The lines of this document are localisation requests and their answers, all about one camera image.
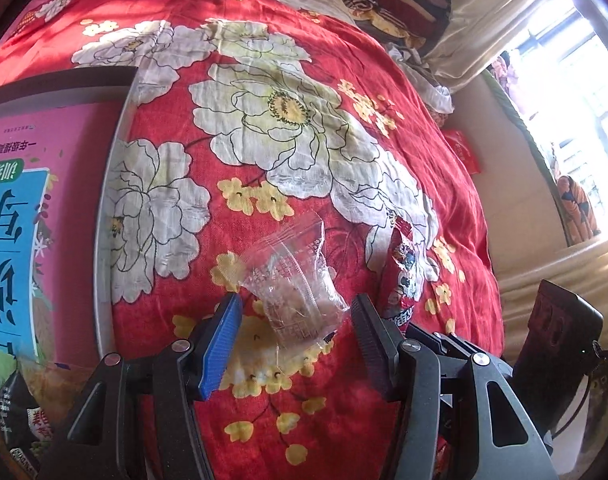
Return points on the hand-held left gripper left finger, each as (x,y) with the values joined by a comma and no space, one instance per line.
(219,350)

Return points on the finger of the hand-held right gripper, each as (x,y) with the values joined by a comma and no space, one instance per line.
(443,342)

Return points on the red floral blanket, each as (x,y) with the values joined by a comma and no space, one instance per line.
(344,440)

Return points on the pink and blue book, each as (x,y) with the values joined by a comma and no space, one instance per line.
(44,140)

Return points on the small clear plastic snack bag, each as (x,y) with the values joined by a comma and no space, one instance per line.
(294,300)

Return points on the clear bag of dried noodles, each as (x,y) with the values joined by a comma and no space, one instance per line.
(54,377)

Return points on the grey rectangular tray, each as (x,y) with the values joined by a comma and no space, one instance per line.
(59,85)

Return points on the window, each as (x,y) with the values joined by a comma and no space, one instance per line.
(583,85)

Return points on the cream curtain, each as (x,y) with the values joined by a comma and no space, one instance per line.
(483,20)

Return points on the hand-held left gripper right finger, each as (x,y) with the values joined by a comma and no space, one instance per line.
(378,355)

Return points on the red cartoon snack packet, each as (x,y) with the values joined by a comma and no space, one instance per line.
(401,280)

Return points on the red plastic bag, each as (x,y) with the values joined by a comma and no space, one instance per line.
(463,152)

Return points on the black snack packet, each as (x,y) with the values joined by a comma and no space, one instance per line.
(19,405)

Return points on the pile of folded clothes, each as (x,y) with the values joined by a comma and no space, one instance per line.
(393,5)

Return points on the orange patterned cloth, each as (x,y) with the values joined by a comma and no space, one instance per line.
(578,205)

